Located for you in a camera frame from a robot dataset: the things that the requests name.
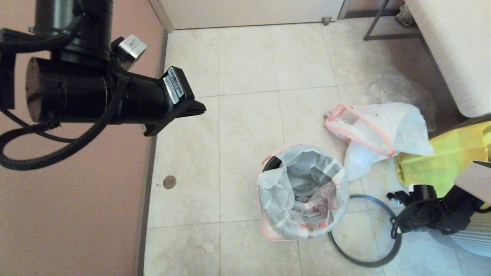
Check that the grey patterned slipper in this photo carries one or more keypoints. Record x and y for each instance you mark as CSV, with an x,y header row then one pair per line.
x,y
404,17

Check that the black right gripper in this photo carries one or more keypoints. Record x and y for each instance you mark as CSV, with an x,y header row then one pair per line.
x,y
410,220

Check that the round metal floor socket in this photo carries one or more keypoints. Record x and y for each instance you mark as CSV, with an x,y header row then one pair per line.
x,y
169,182

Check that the used trash bag red print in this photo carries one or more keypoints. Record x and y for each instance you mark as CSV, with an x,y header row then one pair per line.
x,y
399,126

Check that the cream textured table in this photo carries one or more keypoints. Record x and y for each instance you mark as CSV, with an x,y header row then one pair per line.
x,y
456,46

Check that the clear plastic bag dark contents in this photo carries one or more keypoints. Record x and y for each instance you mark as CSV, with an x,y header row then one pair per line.
x,y
395,90

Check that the yellow fabric bag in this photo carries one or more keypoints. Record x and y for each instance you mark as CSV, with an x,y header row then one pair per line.
x,y
441,165

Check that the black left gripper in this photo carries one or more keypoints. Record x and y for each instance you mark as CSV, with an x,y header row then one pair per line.
x,y
180,107

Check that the white door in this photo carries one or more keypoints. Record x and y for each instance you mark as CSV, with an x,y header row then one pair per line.
x,y
249,13

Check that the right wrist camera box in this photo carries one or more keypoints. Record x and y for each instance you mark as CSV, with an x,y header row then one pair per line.
x,y
397,196

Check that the white ribbed cylinder container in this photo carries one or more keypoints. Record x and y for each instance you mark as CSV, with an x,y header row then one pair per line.
x,y
475,241

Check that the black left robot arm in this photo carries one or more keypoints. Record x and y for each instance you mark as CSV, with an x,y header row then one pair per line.
x,y
76,88

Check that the black round trash bin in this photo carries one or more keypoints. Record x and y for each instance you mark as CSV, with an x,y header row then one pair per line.
x,y
272,163

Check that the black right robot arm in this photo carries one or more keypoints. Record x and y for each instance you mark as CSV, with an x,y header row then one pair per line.
x,y
460,207

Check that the small metal door stop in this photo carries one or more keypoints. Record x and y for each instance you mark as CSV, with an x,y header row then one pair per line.
x,y
326,22

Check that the grey metal frame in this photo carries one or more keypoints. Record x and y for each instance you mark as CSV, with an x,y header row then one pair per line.
x,y
387,38

